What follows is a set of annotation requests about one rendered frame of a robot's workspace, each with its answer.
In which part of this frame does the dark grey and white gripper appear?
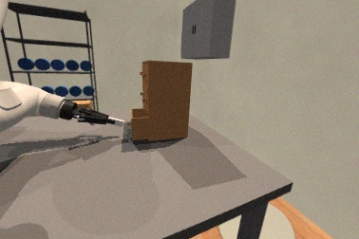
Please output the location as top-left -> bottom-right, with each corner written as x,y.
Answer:
59,101 -> 123,127

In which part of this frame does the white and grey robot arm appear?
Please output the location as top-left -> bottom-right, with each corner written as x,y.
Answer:
0,0 -> 66,132

